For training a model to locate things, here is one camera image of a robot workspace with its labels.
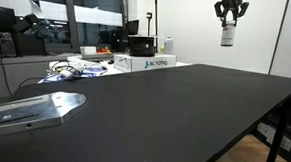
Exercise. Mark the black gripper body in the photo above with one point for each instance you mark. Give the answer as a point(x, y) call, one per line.
point(231, 2)

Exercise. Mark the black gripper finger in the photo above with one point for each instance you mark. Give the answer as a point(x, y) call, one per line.
point(242, 10)
point(219, 9)

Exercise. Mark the small white pill bottle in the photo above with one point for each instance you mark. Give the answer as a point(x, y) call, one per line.
point(227, 33)

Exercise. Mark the white plastic jug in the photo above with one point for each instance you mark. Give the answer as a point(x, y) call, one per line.
point(168, 46)

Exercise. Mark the yellow green ball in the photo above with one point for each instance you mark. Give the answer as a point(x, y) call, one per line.
point(161, 48)

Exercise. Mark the black boxy device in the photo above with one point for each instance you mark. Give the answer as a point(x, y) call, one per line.
point(142, 46)

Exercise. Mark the black computer monitor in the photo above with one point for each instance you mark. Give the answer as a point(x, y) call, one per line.
point(133, 27)

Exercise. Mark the white Robotiq cardboard box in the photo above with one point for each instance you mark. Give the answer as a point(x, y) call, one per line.
point(143, 63)

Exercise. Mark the red orange object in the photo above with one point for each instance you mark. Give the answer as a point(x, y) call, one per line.
point(103, 50)

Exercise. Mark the black table leg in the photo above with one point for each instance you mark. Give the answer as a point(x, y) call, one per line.
point(276, 141)

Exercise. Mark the dark storage box with labels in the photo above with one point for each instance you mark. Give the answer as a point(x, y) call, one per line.
point(282, 140)

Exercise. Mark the small white box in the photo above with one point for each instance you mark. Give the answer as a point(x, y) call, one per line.
point(88, 50)

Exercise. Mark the black articulated desk device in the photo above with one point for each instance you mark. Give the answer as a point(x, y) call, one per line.
point(30, 22)

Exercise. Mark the silver metal mounting plate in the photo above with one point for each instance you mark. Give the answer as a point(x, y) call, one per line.
point(34, 110)

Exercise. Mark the black computer tower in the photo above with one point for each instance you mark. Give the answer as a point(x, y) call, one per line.
point(6, 44)

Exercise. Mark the black camera on post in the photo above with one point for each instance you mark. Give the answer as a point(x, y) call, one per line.
point(149, 19)

